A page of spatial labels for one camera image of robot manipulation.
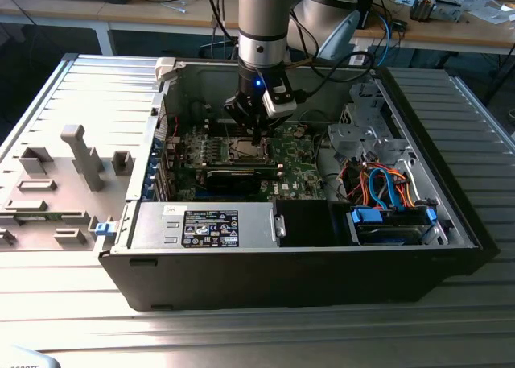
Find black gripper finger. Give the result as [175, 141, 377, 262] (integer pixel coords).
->
[259, 115, 290, 139]
[223, 93, 263, 147]

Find thin metal locking lever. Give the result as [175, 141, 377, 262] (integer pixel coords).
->
[220, 108, 233, 143]

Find silver green CPU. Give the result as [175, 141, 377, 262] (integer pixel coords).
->
[235, 140, 262, 156]

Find metal socket cover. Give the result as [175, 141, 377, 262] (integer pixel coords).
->
[229, 136, 270, 162]

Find green motherboard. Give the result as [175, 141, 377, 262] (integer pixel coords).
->
[172, 122, 327, 202]

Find black graphics card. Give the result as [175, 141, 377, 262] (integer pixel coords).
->
[204, 168, 262, 196]

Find silver metal drive cage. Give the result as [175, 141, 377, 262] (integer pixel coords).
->
[326, 81, 418, 172]

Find pale grey case latch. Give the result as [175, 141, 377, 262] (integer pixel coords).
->
[154, 56, 179, 82]

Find black plastic shroud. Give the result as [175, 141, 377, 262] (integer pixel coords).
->
[276, 200, 349, 248]

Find black speaker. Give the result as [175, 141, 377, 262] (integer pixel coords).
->
[356, 0, 379, 30]

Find grey power supply unit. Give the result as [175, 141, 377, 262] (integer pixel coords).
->
[128, 201, 278, 250]

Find black open PC case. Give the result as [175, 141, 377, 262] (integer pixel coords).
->
[98, 56, 500, 312]

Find hard disk in blue carrier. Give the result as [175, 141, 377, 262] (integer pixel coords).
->
[346, 205, 439, 247]

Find blue plastic clip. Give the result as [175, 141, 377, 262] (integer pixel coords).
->
[94, 221, 117, 238]

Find grey parts rack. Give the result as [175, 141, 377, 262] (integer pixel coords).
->
[0, 124, 136, 253]

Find dark finned cooler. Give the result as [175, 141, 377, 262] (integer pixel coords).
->
[409, 0, 438, 22]

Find wooden desk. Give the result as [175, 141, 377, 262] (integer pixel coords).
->
[0, 0, 242, 56]
[348, 0, 515, 57]

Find grey metal drive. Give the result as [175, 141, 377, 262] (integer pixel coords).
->
[434, 0, 464, 22]

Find green RAM stick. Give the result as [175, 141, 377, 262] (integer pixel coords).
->
[15, 213, 53, 224]

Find white papers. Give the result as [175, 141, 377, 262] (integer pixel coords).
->
[462, 0, 515, 25]

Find white labelled object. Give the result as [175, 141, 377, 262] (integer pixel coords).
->
[0, 345, 61, 368]

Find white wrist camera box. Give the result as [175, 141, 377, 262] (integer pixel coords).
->
[262, 76, 299, 120]

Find orange power wires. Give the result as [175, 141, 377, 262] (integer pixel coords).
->
[340, 161, 418, 209]

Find blue flat data wire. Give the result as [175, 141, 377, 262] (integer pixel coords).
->
[368, 166, 406, 211]

